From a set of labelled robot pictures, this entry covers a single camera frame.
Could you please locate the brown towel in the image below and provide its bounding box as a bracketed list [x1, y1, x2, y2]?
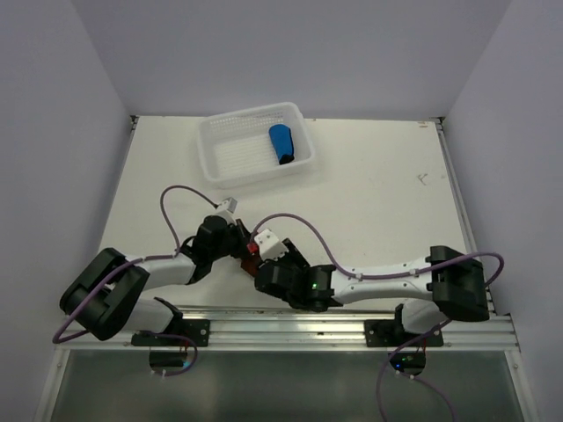
[240, 256, 263, 278]

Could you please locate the white plastic basket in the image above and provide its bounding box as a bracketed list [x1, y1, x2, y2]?
[196, 102, 316, 189]

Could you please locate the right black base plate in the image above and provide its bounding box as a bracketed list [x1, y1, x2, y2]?
[363, 316, 418, 347]

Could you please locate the blue and grey towel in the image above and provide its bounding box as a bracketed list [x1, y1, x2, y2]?
[268, 124, 295, 165]

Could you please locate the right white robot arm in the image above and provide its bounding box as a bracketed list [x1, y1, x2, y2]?
[250, 234, 489, 346]

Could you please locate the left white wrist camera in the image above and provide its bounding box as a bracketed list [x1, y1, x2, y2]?
[215, 197, 238, 224]

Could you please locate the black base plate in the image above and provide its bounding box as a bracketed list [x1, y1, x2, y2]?
[363, 316, 418, 347]
[131, 319, 210, 347]

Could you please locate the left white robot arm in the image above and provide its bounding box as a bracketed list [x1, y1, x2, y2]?
[53, 215, 251, 346]

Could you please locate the aluminium rail frame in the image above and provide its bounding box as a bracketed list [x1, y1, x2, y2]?
[33, 114, 540, 422]

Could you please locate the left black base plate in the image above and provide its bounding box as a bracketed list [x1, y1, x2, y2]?
[131, 319, 210, 347]

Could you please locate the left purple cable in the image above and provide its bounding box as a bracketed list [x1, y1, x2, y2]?
[52, 186, 219, 345]

